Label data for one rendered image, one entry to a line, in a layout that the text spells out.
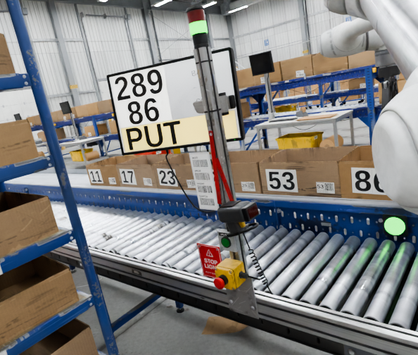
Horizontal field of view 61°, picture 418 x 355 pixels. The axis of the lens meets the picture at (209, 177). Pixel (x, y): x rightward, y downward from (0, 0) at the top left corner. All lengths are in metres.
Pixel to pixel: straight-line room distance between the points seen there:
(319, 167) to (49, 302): 1.15
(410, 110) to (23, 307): 0.92
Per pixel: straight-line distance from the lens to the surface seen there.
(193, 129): 1.23
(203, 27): 1.09
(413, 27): 0.62
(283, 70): 6.69
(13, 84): 0.95
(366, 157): 1.84
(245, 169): 1.79
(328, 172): 1.60
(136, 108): 1.33
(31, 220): 0.99
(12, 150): 0.96
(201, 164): 1.14
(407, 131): 0.39
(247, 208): 1.02
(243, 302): 1.28
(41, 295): 1.03
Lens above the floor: 1.42
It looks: 13 degrees down
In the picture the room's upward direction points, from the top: 11 degrees counter-clockwise
